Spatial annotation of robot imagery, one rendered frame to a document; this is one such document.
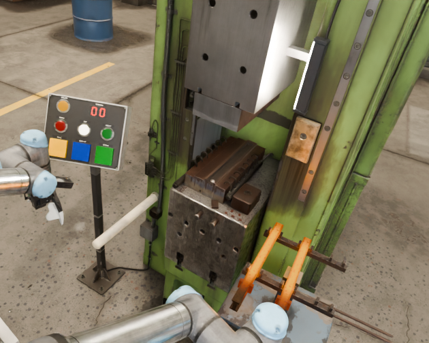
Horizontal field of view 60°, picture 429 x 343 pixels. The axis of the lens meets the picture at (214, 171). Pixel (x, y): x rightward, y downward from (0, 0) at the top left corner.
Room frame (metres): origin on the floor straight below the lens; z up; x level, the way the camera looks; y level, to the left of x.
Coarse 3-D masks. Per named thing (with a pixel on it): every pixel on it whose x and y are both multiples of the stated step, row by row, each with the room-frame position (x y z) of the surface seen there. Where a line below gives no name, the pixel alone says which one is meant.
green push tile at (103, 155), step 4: (96, 148) 1.29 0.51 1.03; (100, 148) 1.29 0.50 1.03; (104, 148) 1.29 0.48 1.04; (108, 148) 1.30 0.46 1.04; (112, 148) 1.30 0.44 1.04; (96, 152) 1.28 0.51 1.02; (100, 152) 1.28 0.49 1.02; (104, 152) 1.29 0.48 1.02; (108, 152) 1.29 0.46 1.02; (112, 152) 1.29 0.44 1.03; (96, 156) 1.27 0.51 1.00; (100, 156) 1.28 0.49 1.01; (104, 156) 1.28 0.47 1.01; (108, 156) 1.28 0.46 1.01; (112, 156) 1.28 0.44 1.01; (96, 160) 1.27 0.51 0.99; (100, 160) 1.27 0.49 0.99; (104, 160) 1.27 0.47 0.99; (108, 160) 1.27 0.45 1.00; (104, 164) 1.26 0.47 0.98; (108, 164) 1.26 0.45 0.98
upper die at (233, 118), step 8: (200, 96) 1.29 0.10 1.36; (200, 104) 1.28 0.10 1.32; (208, 104) 1.27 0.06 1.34; (216, 104) 1.26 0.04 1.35; (224, 104) 1.24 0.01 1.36; (200, 112) 1.28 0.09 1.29; (208, 112) 1.27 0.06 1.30; (216, 112) 1.25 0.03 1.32; (224, 112) 1.24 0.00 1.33; (232, 112) 1.23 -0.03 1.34; (240, 112) 1.22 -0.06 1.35; (248, 112) 1.28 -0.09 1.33; (256, 112) 1.36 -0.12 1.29; (216, 120) 1.25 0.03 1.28; (224, 120) 1.24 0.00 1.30; (232, 120) 1.23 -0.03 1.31; (240, 120) 1.23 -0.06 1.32; (248, 120) 1.30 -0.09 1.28; (232, 128) 1.22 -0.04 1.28; (240, 128) 1.24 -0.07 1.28
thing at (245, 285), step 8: (280, 224) 1.06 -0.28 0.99; (272, 232) 1.01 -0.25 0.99; (280, 232) 1.03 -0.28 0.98; (272, 240) 0.97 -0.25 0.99; (264, 248) 0.92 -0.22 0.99; (264, 256) 0.89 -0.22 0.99; (256, 264) 0.85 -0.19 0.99; (248, 272) 0.81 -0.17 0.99; (256, 272) 0.81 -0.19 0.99; (240, 280) 0.76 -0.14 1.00; (248, 280) 0.77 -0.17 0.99; (240, 288) 0.73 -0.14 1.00; (248, 288) 0.74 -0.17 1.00; (240, 296) 0.70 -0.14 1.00; (232, 304) 0.70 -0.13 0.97; (240, 304) 0.70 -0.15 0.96
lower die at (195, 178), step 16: (224, 144) 1.59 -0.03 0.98; (240, 144) 1.60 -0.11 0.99; (256, 144) 1.61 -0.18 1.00; (208, 160) 1.43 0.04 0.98; (224, 160) 1.43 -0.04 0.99; (240, 160) 1.45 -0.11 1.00; (256, 160) 1.50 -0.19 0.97; (192, 176) 1.28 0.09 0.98; (208, 176) 1.28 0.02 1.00; (224, 176) 1.31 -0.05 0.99; (208, 192) 1.24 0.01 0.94; (224, 192) 1.22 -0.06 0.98
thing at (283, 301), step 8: (304, 240) 1.00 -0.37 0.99; (304, 248) 0.96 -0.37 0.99; (296, 256) 0.92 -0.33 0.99; (304, 256) 0.92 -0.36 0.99; (296, 264) 0.88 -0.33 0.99; (296, 272) 0.84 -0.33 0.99; (288, 280) 0.80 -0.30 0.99; (296, 280) 0.81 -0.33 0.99; (288, 288) 0.77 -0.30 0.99; (280, 296) 0.73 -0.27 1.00; (288, 296) 0.74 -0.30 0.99; (280, 304) 0.70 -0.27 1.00; (288, 304) 0.71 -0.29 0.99
